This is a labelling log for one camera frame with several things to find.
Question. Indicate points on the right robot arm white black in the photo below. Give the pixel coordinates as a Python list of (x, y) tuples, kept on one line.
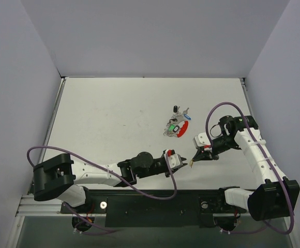
[(276, 195)]

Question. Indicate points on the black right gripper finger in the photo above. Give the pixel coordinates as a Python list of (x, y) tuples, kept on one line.
[(199, 152), (202, 157)]

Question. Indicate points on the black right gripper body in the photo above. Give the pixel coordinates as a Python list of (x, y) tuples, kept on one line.
[(209, 151)]

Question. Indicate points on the keyring bunch with coloured tags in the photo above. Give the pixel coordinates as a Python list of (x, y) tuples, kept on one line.
[(178, 124)]

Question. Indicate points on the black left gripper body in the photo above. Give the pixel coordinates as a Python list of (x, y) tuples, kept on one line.
[(174, 169)]

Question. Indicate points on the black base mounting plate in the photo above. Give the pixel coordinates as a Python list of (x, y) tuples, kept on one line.
[(127, 208)]

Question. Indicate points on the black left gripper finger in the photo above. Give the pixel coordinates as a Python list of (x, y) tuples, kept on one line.
[(174, 168), (182, 159)]

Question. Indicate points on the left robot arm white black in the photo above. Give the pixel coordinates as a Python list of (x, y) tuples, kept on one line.
[(62, 178)]

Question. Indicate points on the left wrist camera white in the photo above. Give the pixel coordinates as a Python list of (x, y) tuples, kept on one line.
[(172, 159)]

